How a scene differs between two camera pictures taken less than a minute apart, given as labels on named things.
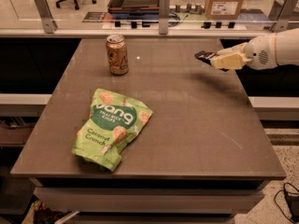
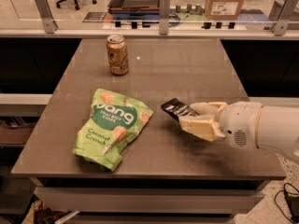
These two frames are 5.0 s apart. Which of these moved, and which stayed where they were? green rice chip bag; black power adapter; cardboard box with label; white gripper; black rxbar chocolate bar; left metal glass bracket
Moved: black rxbar chocolate bar; white gripper
Stayed: left metal glass bracket; cardboard box with label; black power adapter; green rice chip bag
